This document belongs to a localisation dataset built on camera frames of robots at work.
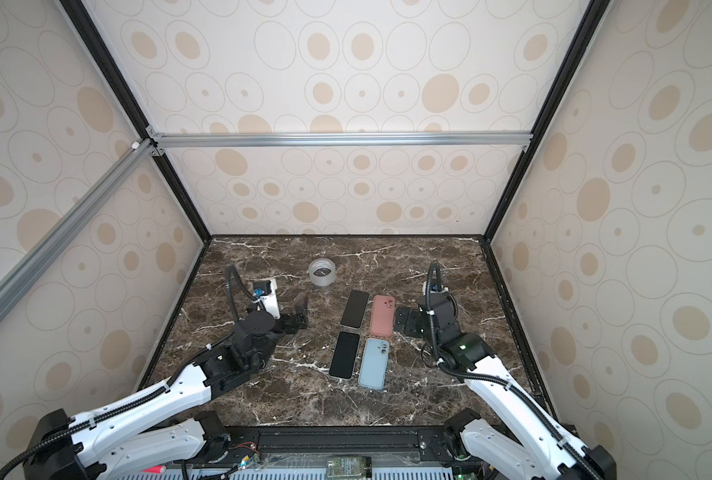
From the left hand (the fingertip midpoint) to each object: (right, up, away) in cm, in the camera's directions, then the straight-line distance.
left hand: (299, 295), depth 75 cm
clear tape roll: (+1, +5, +35) cm, 35 cm away
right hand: (+30, -5, +5) cm, 30 cm away
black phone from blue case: (+10, -20, +15) cm, 27 cm away
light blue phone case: (+19, -24, +11) cm, 33 cm away
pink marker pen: (-32, -40, -5) cm, 51 cm away
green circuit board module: (+13, -38, -7) cm, 41 cm away
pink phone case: (+22, -9, +25) cm, 35 cm away
